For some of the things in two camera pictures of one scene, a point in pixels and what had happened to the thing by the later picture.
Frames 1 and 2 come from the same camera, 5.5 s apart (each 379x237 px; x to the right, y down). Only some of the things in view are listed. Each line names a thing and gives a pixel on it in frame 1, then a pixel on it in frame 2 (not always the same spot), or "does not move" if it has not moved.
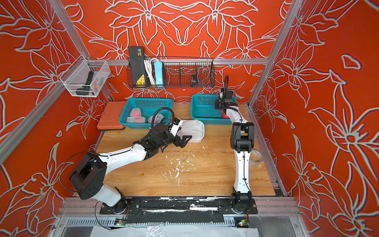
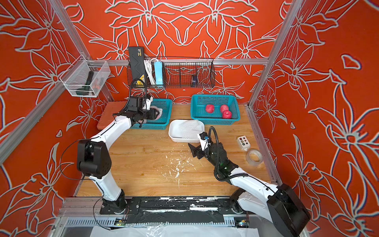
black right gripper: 217,104 -> 195,151
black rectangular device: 136,57 does not move
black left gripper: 183,142 -> 153,115
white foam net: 192,127 does not move
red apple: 224,116 does not move
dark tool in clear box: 86,90 does not move
